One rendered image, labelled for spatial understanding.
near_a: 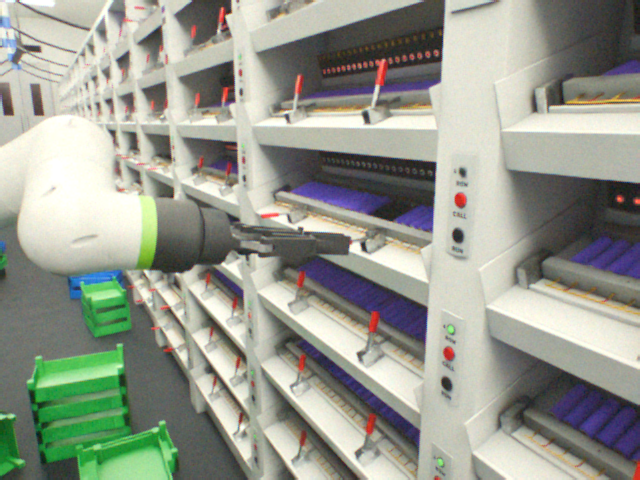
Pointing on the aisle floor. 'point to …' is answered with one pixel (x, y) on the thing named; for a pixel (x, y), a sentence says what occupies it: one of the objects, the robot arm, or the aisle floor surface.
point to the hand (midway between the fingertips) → (326, 243)
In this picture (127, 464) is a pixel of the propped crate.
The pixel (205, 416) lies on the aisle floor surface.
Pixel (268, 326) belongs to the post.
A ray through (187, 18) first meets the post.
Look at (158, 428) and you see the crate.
